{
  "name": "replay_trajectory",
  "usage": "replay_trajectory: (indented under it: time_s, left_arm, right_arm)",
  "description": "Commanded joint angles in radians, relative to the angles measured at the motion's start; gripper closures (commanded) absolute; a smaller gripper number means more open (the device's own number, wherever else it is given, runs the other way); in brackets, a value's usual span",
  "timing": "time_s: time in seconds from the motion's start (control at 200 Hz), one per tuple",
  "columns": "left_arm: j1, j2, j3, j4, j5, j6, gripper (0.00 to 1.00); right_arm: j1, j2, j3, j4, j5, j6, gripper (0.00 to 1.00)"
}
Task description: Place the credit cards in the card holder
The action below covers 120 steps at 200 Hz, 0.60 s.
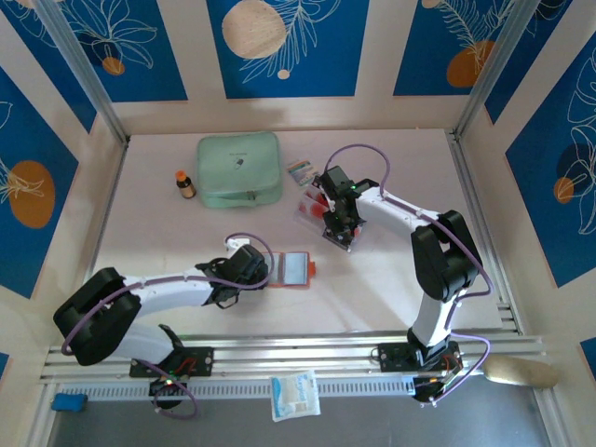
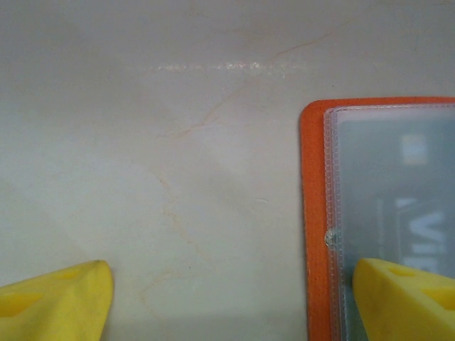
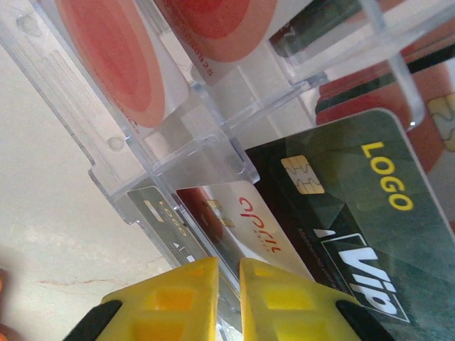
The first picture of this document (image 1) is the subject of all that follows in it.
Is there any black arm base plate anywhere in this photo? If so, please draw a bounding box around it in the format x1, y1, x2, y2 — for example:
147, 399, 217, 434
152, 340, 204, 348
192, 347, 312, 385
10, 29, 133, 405
376, 342, 462, 373
129, 346, 215, 378

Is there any mint green zip pouch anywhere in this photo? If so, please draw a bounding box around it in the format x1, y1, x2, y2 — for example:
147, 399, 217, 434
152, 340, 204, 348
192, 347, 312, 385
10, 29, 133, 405
195, 130, 284, 210

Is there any orange card holder wallet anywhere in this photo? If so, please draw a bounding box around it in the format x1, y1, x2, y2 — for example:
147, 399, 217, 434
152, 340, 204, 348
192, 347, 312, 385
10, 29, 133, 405
263, 251, 318, 290

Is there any brown bottle orange cap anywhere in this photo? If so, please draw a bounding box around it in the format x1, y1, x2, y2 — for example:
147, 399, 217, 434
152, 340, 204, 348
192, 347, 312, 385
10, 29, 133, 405
174, 169, 197, 200

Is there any grey slotted cable duct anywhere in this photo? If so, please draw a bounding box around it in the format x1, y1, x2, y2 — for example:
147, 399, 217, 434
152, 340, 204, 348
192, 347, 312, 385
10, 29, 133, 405
58, 377, 420, 402

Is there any small colourful printed box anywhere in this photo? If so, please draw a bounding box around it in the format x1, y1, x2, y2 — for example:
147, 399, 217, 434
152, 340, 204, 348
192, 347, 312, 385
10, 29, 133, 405
286, 158, 318, 187

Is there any aluminium frame post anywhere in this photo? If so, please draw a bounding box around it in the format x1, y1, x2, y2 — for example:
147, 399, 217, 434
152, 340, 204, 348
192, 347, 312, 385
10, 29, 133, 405
454, 0, 549, 139
34, 0, 130, 145

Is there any white blue wipes packet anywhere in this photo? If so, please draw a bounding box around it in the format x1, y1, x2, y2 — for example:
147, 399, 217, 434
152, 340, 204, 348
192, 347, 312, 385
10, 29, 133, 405
269, 370, 322, 424

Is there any black controller board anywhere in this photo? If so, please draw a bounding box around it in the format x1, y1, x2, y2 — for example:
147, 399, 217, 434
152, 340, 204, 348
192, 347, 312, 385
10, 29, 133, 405
412, 374, 451, 404
148, 374, 189, 399

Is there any tan oval object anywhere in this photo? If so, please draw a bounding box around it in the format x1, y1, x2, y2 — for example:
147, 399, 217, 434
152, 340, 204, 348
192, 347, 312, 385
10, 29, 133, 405
481, 356, 560, 390

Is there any aluminium table side rail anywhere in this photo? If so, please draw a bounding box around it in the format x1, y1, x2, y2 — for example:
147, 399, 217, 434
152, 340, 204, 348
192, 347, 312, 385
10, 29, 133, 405
447, 131, 523, 335
68, 139, 130, 345

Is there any blue sponge block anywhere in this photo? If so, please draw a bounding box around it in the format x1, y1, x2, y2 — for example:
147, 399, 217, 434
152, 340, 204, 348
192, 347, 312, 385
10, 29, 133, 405
50, 393, 88, 413

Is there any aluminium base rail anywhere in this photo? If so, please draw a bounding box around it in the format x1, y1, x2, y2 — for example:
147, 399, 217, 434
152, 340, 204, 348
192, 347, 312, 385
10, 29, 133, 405
39, 331, 546, 386

